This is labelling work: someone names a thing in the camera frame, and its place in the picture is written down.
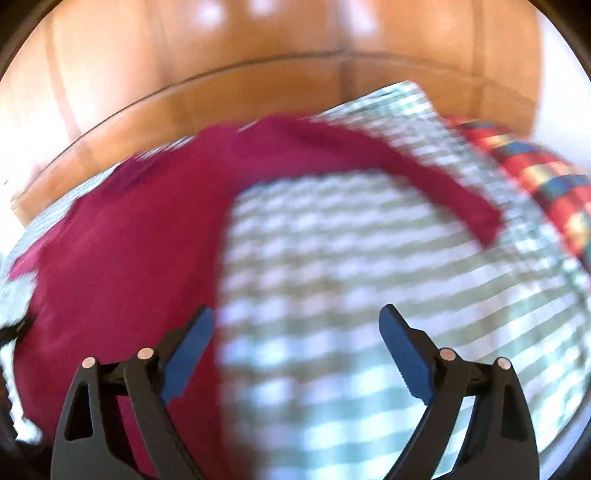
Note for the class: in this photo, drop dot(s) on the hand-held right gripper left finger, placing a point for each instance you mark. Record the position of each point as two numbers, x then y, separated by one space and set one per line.
191 350

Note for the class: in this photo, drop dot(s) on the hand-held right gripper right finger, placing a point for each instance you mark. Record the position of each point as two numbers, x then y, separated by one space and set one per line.
406 355

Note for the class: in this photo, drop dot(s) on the dark red knitted garment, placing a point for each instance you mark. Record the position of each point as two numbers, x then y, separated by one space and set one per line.
115 254

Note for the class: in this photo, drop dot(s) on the green white checkered bedsheet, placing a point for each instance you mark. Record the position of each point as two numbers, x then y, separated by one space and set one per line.
346 258

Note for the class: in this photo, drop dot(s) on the red multicolour plaid cloth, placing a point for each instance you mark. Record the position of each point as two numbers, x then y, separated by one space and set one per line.
545 184

